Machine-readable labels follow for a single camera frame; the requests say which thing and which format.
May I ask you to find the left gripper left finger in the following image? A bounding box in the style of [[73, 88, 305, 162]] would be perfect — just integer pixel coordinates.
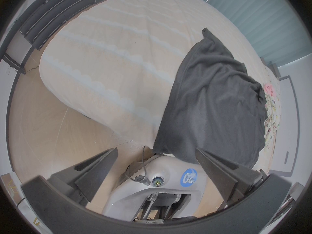
[[50, 147, 119, 205]]

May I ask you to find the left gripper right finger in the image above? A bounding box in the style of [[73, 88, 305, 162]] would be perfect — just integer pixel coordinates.
[[195, 148, 268, 208]]

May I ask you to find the black T-shirt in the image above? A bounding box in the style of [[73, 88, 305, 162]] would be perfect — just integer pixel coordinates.
[[153, 28, 268, 169]]

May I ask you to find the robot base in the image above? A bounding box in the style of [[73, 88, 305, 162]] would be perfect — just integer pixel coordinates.
[[101, 154, 208, 222]]

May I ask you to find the pile of clothes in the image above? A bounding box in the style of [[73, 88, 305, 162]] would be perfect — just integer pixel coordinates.
[[263, 83, 282, 153]]

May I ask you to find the bed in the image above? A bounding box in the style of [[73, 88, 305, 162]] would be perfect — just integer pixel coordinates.
[[39, 0, 301, 176]]

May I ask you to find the white printed pillow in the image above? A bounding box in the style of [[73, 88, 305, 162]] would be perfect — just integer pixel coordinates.
[[266, 66, 281, 85]]

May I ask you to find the grey bedside table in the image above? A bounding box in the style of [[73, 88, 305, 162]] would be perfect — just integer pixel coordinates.
[[260, 56, 279, 77]]

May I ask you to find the black chest of drawers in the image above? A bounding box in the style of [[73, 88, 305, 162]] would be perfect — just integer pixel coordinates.
[[20, 0, 95, 51]]

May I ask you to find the black cable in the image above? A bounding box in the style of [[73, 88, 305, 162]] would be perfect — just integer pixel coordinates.
[[125, 145, 151, 186]]

